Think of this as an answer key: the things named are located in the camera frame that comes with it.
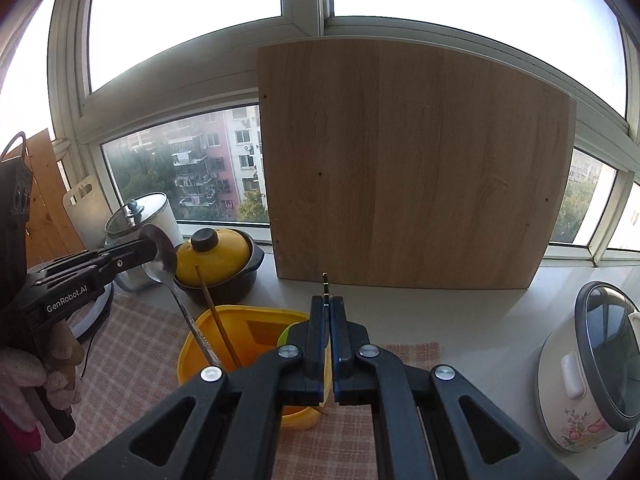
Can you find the white window frame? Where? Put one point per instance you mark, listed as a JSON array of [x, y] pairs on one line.
[[305, 10]]

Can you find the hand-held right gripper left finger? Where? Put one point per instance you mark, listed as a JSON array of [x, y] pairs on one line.
[[315, 345]]

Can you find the pine plank board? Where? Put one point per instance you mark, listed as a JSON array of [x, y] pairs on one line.
[[47, 195]]

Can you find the yellow plastic container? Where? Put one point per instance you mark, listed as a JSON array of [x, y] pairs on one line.
[[260, 325]]

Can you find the person's left forearm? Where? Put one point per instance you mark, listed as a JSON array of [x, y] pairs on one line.
[[15, 435]]

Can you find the white floral slow cooker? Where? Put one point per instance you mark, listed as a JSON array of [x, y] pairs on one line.
[[565, 385]]

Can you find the metal spoon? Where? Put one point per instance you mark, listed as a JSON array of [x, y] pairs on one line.
[[162, 262]]

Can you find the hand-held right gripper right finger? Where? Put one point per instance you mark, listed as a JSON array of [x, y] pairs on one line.
[[336, 350]]

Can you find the checked tablecloth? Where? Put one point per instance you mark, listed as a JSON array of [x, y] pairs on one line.
[[140, 360]]

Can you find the white plastic cutting board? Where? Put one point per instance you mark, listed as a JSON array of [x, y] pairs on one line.
[[87, 210]]

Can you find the black pot with yellow lid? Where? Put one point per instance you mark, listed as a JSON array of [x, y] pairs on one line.
[[220, 260]]

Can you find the large light wooden board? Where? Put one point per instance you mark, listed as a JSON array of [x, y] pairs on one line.
[[410, 170]]

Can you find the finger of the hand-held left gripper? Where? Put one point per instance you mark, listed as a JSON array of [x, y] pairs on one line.
[[115, 248], [127, 264]]

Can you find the person's left hand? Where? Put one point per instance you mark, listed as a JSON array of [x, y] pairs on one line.
[[30, 375]]

